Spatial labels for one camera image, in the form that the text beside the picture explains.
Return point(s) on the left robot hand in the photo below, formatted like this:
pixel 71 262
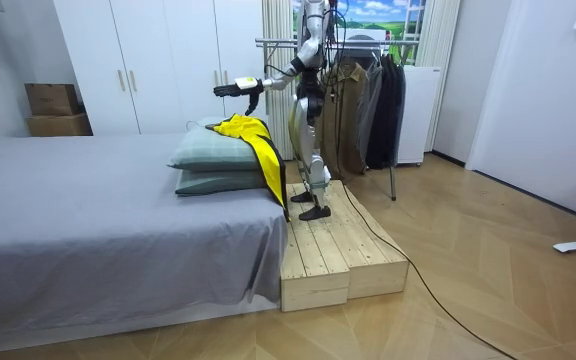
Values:
pixel 235 89

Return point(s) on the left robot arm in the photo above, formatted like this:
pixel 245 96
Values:
pixel 309 54

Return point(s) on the yellow and black garment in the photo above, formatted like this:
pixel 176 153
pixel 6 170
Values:
pixel 260 142

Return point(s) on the green checked pillow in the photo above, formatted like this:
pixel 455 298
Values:
pixel 218 182
pixel 213 150

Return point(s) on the white wardrobe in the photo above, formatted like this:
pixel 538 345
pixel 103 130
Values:
pixel 168 65

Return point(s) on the robot legs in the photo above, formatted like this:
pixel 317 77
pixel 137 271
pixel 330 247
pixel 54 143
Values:
pixel 307 142

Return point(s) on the robot body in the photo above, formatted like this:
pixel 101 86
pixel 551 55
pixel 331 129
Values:
pixel 313 20

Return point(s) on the brown hanging shirt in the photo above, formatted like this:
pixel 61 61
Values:
pixel 349 120

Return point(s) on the grey hanging garment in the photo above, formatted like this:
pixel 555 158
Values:
pixel 371 105

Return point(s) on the metal clothes rack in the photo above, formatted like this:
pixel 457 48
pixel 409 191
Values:
pixel 368 43

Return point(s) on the landscape window poster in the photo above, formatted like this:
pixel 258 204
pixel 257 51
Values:
pixel 373 15

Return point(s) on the black hanging garment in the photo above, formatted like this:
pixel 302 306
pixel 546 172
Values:
pixel 390 115

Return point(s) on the brown cardboard box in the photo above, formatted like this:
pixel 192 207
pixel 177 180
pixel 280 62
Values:
pixel 50 99
pixel 58 126

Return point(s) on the wooden pallet platform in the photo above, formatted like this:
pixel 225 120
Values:
pixel 313 255
pixel 368 250

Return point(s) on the white cabinet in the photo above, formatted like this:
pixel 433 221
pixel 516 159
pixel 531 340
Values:
pixel 420 115

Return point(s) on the grey bed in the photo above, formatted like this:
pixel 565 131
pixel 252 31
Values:
pixel 93 215

